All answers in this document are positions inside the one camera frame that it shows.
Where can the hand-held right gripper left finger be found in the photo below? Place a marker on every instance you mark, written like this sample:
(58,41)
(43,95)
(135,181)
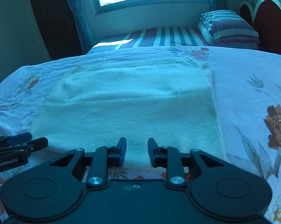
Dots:
(121,152)

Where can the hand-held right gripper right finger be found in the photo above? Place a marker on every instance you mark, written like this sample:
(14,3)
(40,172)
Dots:
(152,152)

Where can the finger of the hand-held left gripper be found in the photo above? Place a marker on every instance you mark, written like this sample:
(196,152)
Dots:
(36,143)
(20,137)

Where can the cream knitted sweater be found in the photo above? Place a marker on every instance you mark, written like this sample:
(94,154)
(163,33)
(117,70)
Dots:
(131,107)

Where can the bed with floral sheet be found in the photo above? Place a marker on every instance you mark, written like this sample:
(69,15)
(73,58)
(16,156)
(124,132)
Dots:
(247,93)

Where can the striped mattress sheet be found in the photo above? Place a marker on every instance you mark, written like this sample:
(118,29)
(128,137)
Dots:
(163,36)

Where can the dark wooden wardrobe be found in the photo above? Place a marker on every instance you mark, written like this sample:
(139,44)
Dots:
(54,21)

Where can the folded white quilt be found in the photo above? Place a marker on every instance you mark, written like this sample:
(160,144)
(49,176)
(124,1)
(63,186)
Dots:
(207,36)

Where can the striped pillow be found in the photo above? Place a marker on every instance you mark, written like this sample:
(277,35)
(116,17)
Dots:
(231,28)

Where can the red scalloped headboard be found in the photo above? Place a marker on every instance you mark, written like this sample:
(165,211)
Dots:
(268,21)

